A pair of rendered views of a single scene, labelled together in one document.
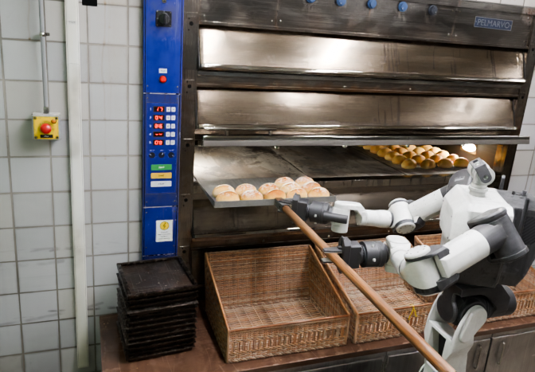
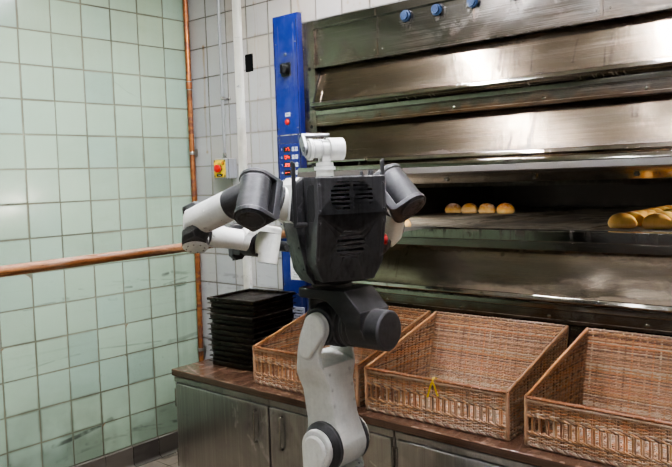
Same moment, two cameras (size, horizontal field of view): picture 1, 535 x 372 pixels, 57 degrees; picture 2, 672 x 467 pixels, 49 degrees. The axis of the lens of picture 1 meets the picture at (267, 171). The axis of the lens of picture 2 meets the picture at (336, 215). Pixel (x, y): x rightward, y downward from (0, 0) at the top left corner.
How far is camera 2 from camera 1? 2.74 m
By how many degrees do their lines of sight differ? 62
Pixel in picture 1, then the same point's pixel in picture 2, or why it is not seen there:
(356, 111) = (472, 136)
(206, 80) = (324, 119)
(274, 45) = (377, 74)
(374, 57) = (485, 65)
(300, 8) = (398, 30)
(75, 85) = (241, 135)
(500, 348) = not seen: outside the picture
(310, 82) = (415, 107)
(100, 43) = (256, 99)
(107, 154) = not seen: hidden behind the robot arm
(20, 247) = (218, 270)
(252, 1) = (356, 36)
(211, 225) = not seen: hidden behind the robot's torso
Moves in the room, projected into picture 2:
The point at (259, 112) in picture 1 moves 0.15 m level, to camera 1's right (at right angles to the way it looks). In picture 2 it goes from (367, 147) to (386, 145)
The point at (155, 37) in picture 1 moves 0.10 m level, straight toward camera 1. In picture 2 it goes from (281, 86) to (264, 85)
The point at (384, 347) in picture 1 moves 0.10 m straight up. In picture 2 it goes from (387, 421) to (386, 392)
